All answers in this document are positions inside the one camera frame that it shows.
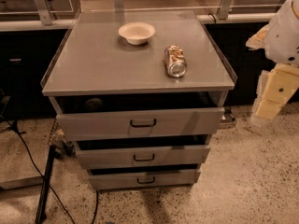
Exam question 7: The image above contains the grey drawer cabinet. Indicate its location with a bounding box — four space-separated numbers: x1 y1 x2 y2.
40 10 238 192

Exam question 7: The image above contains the white bowl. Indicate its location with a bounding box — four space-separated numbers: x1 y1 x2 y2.
119 22 155 46

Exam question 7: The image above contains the grey drawer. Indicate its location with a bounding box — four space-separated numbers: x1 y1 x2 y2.
89 164 200 190
76 135 210 170
57 91 224 141

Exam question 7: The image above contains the grey middle drawer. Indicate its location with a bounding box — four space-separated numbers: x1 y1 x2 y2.
76 135 210 170

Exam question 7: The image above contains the black metal stand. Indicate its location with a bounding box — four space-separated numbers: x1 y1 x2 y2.
35 121 74 224

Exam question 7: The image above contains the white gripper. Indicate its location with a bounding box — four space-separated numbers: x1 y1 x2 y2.
246 0 299 125

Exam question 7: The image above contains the grey top drawer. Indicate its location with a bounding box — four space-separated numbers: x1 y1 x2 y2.
57 91 224 141

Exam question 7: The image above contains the dark object in drawer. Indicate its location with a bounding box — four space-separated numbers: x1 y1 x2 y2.
84 98 103 112

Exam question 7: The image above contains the silver soda can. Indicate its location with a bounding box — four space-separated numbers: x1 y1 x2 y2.
164 45 187 78

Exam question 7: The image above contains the glass railing with posts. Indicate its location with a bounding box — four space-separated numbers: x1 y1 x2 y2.
0 0 285 32

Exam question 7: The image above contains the grey bottom drawer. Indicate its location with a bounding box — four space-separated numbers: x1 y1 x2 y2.
89 164 200 190

